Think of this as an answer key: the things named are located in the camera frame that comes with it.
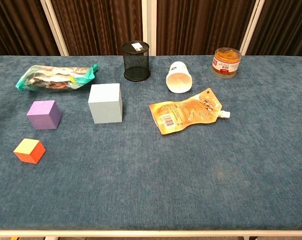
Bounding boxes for purple cube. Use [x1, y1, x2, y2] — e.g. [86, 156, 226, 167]
[27, 100, 63, 130]

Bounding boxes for orange and yellow cube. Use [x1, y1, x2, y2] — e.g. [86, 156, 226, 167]
[13, 138, 46, 165]

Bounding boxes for orange spout pouch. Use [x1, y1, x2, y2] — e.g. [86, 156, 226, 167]
[149, 87, 231, 136]

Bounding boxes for light blue cube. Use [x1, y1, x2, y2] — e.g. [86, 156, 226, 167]
[88, 83, 123, 124]

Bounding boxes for white paper cup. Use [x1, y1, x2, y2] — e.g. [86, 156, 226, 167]
[166, 61, 193, 94]

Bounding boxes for blue fabric table cover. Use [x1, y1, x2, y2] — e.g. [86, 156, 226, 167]
[0, 54, 302, 231]

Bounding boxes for black mesh pen holder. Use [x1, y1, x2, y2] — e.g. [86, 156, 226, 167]
[122, 40, 151, 82]

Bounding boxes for clear jar orange contents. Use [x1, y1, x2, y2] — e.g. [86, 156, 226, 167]
[211, 47, 242, 79]

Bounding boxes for teal snack bag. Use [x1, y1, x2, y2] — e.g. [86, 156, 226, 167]
[15, 63, 100, 93]

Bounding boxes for white table frame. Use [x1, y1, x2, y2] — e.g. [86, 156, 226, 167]
[0, 229, 302, 240]

